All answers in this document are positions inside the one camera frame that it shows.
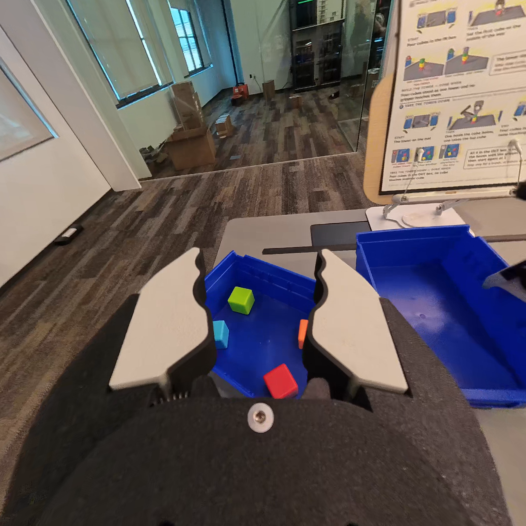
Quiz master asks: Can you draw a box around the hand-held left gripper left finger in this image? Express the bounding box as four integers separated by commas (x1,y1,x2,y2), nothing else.
108,247,218,401

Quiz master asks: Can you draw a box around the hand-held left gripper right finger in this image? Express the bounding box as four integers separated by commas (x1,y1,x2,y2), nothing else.
302,248,409,401

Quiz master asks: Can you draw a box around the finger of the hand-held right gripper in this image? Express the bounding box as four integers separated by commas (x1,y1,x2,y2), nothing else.
482,258,526,304

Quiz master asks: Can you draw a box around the blue plastic bin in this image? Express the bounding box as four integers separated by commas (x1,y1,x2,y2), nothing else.
204,251,318,400
355,224,526,408

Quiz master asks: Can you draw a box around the green cube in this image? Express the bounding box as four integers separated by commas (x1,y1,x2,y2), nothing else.
227,286,255,316

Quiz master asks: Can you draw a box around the red cube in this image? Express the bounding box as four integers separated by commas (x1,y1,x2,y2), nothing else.
263,363,299,400

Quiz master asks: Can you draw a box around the dark rectangular table pad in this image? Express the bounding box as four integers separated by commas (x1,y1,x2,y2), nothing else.
310,222,370,247

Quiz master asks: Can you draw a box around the black floor object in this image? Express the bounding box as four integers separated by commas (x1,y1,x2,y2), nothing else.
55,224,85,246

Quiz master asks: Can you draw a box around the pile of cardboard boxes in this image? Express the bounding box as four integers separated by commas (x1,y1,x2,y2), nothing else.
164,80,235,171

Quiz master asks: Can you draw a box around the printed instruction board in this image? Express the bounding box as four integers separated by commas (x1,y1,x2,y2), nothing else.
378,0,526,197

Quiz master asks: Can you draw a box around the large window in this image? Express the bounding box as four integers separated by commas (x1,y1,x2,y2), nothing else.
66,0,173,108

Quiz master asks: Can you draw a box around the narrow window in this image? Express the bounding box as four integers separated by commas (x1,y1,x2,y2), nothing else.
168,6,213,79

